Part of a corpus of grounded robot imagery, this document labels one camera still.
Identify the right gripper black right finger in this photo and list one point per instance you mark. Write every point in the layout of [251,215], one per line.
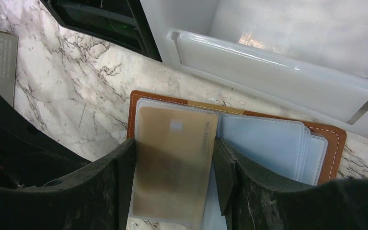
[252,197]

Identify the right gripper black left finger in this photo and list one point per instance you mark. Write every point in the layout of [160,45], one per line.
[39,191]

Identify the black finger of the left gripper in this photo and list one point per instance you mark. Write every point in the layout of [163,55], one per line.
[22,146]

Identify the brown leather card holder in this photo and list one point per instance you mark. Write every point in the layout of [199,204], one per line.
[303,151]

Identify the black and white card tray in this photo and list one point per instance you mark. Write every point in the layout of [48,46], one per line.
[307,55]

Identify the small white grey box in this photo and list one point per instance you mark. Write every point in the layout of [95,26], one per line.
[8,64]

